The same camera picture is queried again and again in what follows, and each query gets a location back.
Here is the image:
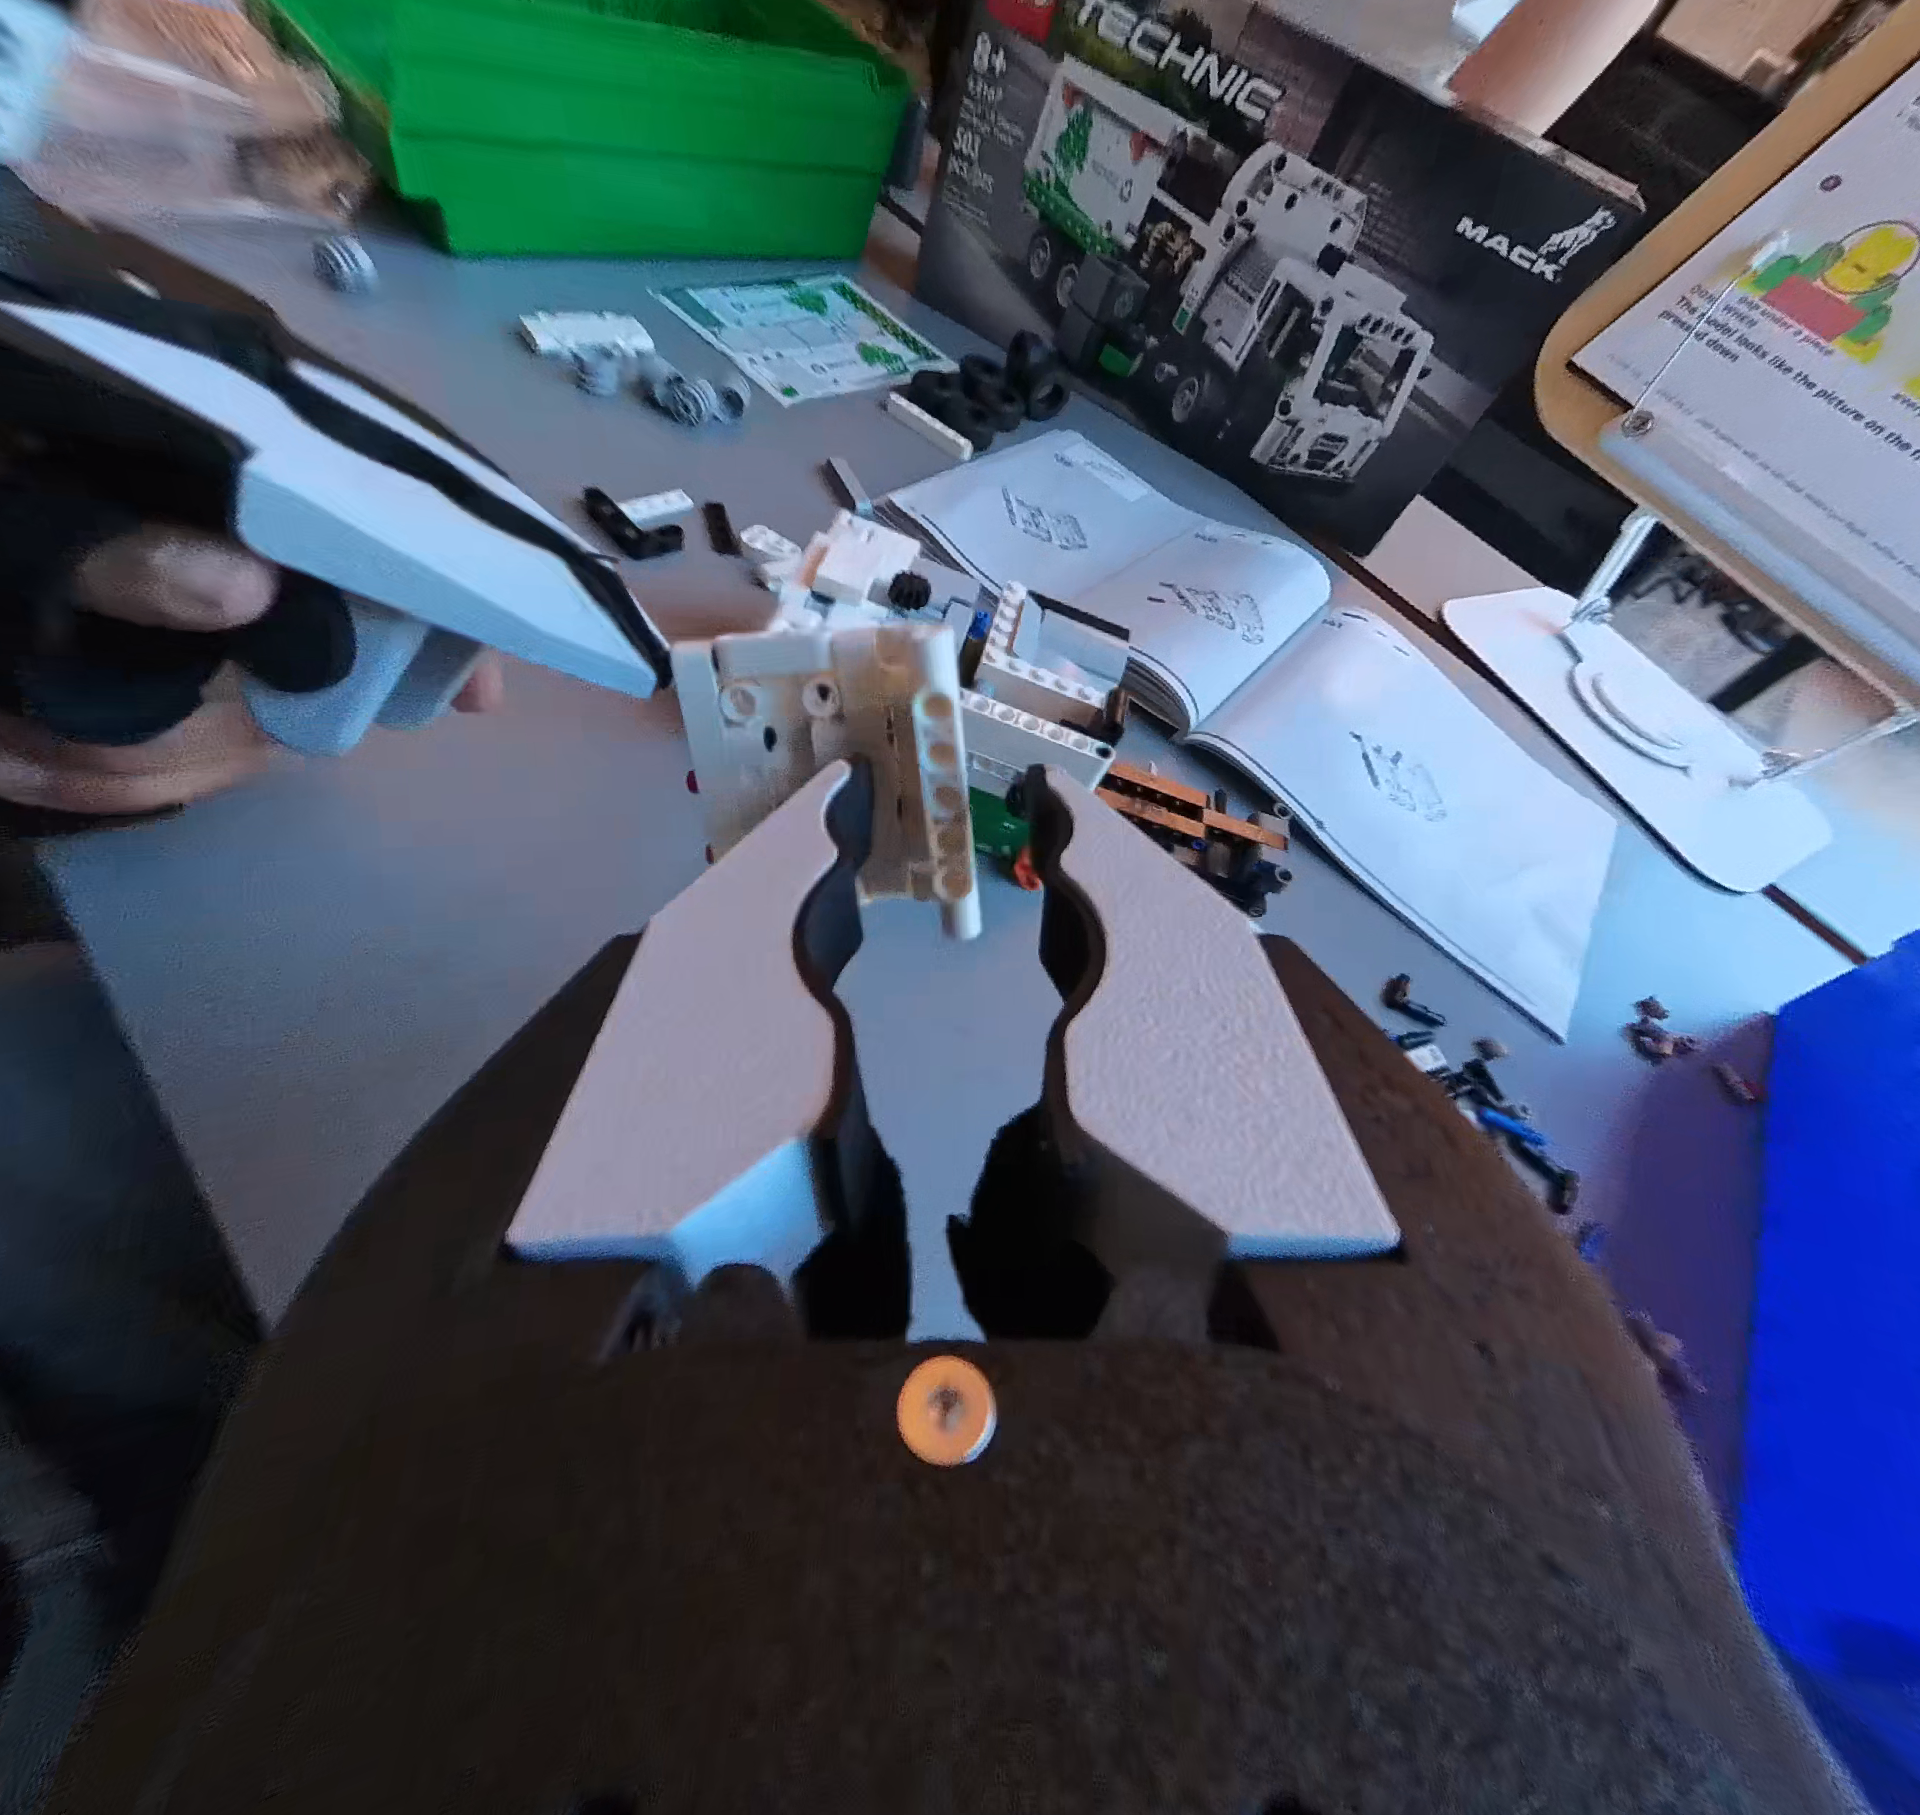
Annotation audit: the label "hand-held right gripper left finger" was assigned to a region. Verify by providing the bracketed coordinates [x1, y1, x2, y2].
[507, 762, 878, 1336]

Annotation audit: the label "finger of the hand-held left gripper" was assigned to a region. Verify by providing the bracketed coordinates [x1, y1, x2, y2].
[0, 300, 672, 704]
[285, 357, 641, 608]

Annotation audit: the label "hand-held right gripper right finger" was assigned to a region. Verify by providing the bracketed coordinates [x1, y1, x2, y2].
[1026, 765, 1403, 1336]

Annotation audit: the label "white lego cab assembly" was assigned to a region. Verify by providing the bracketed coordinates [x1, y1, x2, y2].
[667, 619, 988, 948]

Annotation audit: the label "black angled lego beam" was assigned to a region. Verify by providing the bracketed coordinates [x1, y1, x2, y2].
[579, 483, 687, 563]

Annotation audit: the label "white lego connector block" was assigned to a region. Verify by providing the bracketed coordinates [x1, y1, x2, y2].
[515, 309, 664, 399]

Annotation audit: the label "pile of dark lego pins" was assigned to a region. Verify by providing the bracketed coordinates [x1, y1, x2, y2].
[1376, 968, 1588, 1220]

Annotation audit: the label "partly built lego truck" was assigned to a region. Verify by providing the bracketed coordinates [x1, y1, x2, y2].
[752, 506, 1295, 921]

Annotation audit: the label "white lego beam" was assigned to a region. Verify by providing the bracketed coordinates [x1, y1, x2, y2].
[883, 388, 981, 467]

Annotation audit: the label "scattered brown lego pins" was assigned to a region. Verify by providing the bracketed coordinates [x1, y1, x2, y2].
[1624, 993, 1767, 1109]

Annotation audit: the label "pile of black lego tires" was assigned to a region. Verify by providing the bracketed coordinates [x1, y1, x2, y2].
[904, 326, 1074, 456]

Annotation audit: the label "black lego set box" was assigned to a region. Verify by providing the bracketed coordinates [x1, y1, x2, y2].
[912, 0, 1647, 560]

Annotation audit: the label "person's left hand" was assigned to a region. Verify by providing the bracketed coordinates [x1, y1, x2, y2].
[0, 525, 507, 823]

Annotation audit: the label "green printed sticker sheet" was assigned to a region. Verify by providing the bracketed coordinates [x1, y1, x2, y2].
[648, 275, 942, 411]

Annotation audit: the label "open instruction booklet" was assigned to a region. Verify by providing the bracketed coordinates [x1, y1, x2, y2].
[869, 424, 1625, 1049]

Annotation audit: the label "green plastic bin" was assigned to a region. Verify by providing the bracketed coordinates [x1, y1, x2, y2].
[219, 0, 921, 263]

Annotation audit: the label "blue plastic bin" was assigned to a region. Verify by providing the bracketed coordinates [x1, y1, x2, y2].
[1588, 930, 1920, 1815]

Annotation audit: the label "wooden document stand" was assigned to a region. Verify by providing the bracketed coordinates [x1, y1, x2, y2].
[1532, 43, 1920, 713]

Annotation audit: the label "printed instruction sheet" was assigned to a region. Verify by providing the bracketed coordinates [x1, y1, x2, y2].
[1574, 57, 1920, 465]

